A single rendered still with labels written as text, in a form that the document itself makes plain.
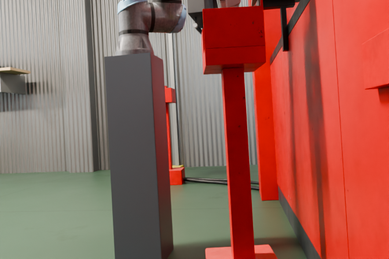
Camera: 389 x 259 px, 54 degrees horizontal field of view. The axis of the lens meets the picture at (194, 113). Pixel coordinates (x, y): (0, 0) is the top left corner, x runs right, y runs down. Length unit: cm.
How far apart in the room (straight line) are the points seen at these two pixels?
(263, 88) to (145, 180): 122
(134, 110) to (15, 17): 403
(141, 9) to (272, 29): 115
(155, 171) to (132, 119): 21
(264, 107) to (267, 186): 49
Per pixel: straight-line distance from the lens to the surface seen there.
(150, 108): 141
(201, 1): 267
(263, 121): 241
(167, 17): 154
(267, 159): 243
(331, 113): 93
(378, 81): 58
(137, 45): 147
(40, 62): 506
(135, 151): 143
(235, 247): 114
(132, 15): 151
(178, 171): 318
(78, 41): 468
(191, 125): 432
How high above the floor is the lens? 52
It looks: 1 degrees up
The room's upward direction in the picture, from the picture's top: 3 degrees counter-clockwise
